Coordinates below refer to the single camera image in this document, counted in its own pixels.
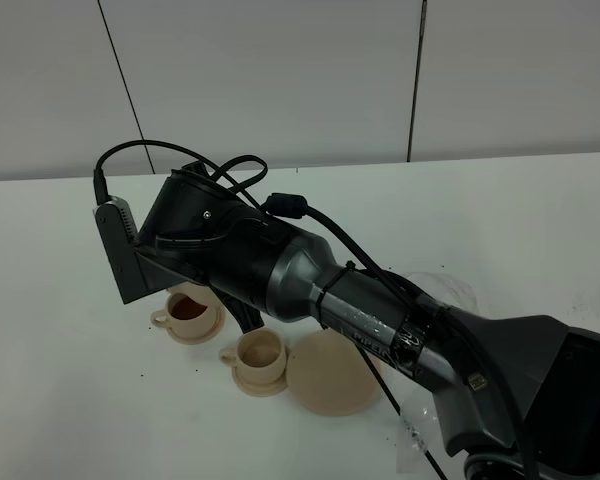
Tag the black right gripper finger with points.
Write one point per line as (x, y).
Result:
(247, 317)

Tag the beige teapot with lid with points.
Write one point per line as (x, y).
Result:
(201, 295)

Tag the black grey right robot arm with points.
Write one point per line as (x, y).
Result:
(520, 396)

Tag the large beige teapot saucer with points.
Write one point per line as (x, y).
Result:
(327, 375)

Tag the beige far cup saucer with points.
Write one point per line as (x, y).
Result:
(220, 318)

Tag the beige cup saucer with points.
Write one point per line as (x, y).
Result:
(245, 389)
(220, 318)

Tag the beige far teacup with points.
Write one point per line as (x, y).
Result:
(184, 317)

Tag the beige near cup saucer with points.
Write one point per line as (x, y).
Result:
(245, 389)

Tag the beige teacup with handle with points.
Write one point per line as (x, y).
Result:
(258, 338)

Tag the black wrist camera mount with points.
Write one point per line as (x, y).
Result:
(125, 250)

